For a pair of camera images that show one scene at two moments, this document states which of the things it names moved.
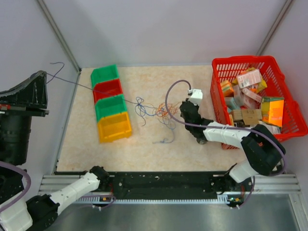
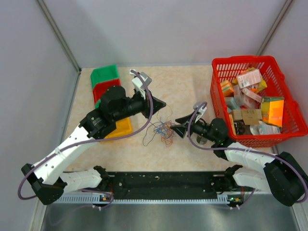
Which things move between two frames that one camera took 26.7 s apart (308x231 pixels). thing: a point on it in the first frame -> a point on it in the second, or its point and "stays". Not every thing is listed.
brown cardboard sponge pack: x=248 y=116 stays
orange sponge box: x=227 y=88 stays
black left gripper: x=33 y=91 -> x=146 y=104
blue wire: x=143 y=110 -> x=162 y=129
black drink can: x=201 y=141 stays
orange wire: x=162 y=111 -> x=168 y=138
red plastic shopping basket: x=294 y=122 stays
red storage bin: x=106 y=89 stays
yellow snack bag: x=262 y=86 stays
